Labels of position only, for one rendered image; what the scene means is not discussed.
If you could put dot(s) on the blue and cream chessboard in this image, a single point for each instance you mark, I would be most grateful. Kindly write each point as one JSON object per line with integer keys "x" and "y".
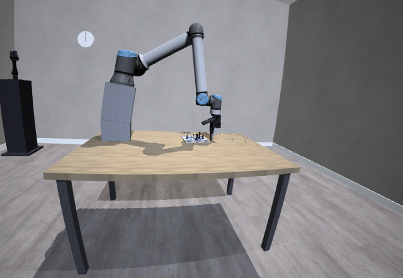
{"x": 195, "y": 141}

